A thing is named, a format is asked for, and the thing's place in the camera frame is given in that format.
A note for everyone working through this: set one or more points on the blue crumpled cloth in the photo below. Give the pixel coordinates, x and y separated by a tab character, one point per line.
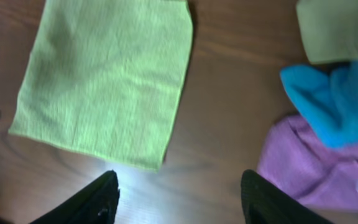
328	102

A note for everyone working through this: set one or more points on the purple cloth at bottom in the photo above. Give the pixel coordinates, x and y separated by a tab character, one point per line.
296	162

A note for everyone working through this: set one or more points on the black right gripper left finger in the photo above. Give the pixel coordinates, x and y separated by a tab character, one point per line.
94	204

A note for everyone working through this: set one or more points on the olive green crumpled cloth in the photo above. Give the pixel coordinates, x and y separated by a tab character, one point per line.
329	29

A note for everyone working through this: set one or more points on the light green cloth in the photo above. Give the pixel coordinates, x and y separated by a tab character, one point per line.
104	78

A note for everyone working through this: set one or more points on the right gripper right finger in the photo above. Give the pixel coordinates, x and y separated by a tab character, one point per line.
264	203

